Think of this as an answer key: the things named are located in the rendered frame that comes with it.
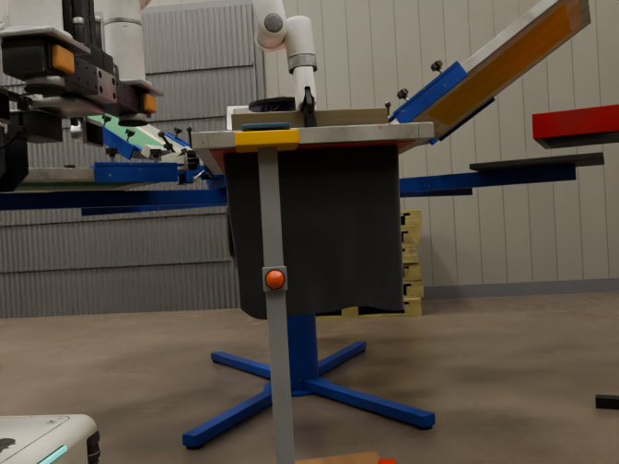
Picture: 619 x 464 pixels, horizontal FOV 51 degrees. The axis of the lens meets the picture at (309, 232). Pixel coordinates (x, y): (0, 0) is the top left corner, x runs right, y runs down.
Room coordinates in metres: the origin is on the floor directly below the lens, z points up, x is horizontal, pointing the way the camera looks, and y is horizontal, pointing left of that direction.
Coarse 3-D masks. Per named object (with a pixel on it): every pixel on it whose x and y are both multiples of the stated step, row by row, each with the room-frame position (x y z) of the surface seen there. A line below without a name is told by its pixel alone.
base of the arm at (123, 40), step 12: (108, 24) 1.63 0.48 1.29; (120, 24) 1.62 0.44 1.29; (132, 24) 1.63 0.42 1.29; (108, 36) 1.63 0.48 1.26; (120, 36) 1.62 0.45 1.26; (132, 36) 1.63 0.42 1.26; (108, 48) 1.63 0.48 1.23; (120, 48) 1.62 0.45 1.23; (132, 48) 1.63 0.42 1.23; (120, 60) 1.62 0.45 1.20; (132, 60) 1.63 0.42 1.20; (144, 60) 1.67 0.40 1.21; (120, 72) 1.62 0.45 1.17; (132, 72) 1.63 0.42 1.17; (144, 72) 1.66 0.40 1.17
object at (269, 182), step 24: (240, 144) 1.29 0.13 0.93; (264, 144) 1.30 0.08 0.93; (288, 144) 1.31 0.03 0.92; (264, 168) 1.34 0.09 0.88; (264, 192) 1.34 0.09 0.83; (264, 216) 1.34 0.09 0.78; (264, 240) 1.34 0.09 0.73; (264, 264) 1.34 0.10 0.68; (264, 288) 1.33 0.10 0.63; (288, 360) 1.34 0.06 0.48; (288, 384) 1.34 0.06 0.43; (288, 408) 1.34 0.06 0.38; (288, 432) 1.34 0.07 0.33; (288, 456) 1.34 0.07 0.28
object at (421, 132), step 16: (304, 128) 1.54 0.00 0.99; (320, 128) 1.55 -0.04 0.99; (336, 128) 1.55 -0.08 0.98; (352, 128) 1.55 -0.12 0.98; (368, 128) 1.56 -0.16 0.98; (384, 128) 1.56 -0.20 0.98; (400, 128) 1.56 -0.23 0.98; (416, 128) 1.57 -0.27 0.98; (432, 128) 1.57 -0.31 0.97; (192, 144) 1.52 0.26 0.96; (208, 144) 1.52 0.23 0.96; (224, 144) 1.53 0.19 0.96; (304, 144) 1.55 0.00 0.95; (320, 144) 1.57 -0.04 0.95; (416, 144) 1.69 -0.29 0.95; (208, 160) 1.81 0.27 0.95
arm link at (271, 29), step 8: (256, 0) 1.59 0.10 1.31; (264, 0) 1.58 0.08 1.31; (272, 0) 1.59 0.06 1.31; (280, 0) 1.60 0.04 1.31; (256, 8) 1.59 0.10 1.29; (264, 8) 1.58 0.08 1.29; (272, 8) 1.59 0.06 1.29; (280, 8) 1.59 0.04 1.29; (256, 16) 1.59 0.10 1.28; (264, 16) 1.58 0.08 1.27; (272, 16) 1.58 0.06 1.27; (280, 16) 1.59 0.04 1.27; (264, 24) 1.58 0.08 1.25; (272, 24) 1.58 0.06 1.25; (280, 24) 1.59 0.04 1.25; (256, 32) 1.64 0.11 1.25; (264, 32) 1.59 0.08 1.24; (272, 32) 1.59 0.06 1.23; (280, 32) 1.59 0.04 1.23; (264, 40) 1.62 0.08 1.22; (272, 40) 1.61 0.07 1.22; (280, 40) 1.62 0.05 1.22
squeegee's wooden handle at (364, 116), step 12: (360, 108) 1.68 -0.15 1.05; (372, 108) 1.68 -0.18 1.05; (384, 108) 1.68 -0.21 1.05; (240, 120) 1.65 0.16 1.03; (252, 120) 1.65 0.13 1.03; (264, 120) 1.65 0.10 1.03; (276, 120) 1.66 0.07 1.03; (288, 120) 1.66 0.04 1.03; (300, 120) 1.66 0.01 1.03; (324, 120) 1.67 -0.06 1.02; (336, 120) 1.67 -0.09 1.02; (348, 120) 1.67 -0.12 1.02; (360, 120) 1.67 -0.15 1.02; (372, 120) 1.68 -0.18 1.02; (384, 120) 1.68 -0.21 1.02
